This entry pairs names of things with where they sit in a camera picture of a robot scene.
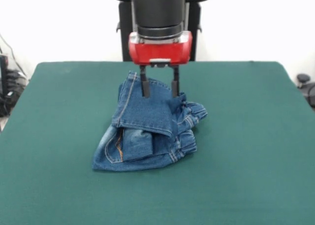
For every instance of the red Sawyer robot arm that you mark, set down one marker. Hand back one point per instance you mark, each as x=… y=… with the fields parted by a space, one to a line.
x=160 y=10

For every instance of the blue denim jeans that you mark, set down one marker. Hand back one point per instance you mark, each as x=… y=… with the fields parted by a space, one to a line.
x=147 y=111

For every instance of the black upright frame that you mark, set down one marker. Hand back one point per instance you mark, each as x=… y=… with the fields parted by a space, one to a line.
x=3 y=74

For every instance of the grey chair base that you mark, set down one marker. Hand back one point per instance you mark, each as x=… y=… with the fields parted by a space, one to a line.
x=305 y=87
x=14 y=78

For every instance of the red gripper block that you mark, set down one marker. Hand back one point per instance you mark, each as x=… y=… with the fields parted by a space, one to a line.
x=160 y=52

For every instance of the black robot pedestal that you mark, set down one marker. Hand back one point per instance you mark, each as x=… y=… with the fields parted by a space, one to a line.
x=125 y=38

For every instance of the dark green table cloth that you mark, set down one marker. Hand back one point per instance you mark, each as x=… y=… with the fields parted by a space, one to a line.
x=221 y=161

